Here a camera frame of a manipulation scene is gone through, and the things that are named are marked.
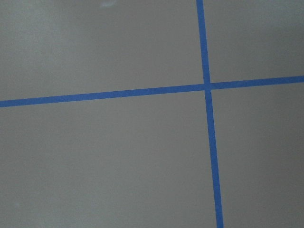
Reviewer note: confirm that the blue tape line crosswise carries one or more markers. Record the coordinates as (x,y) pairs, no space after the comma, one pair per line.
(151,91)

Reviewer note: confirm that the blue tape line lengthwise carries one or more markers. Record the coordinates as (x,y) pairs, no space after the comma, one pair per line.
(210,115)

